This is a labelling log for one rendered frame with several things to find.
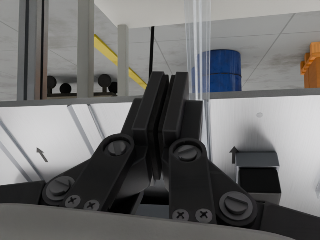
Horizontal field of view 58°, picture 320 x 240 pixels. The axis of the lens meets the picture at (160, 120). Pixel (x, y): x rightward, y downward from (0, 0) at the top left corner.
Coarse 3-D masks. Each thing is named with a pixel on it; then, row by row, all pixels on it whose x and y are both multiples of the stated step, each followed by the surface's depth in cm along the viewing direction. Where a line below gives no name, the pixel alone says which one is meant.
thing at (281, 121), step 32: (128, 96) 27; (224, 96) 25; (256, 96) 24; (288, 96) 24; (0, 128) 32; (32, 128) 31; (64, 128) 30; (96, 128) 30; (224, 128) 27; (256, 128) 26; (288, 128) 26; (0, 160) 36; (32, 160) 35; (64, 160) 34; (224, 160) 30; (288, 160) 29; (160, 192) 36; (288, 192) 33
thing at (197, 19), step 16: (192, 0) 18; (208, 0) 18; (192, 16) 18; (208, 16) 19; (192, 32) 19; (208, 32) 20; (192, 48) 20; (208, 48) 20; (192, 64) 21; (208, 64) 21; (192, 80) 22; (208, 80) 22; (192, 96) 23; (208, 96) 23; (208, 112) 25; (208, 128) 26; (208, 144) 28
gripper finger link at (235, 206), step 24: (168, 96) 11; (168, 120) 10; (192, 120) 11; (168, 144) 10; (168, 168) 10; (216, 168) 9; (216, 192) 9; (240, 192) 8; (216, 216) 8; (240, 216) 8
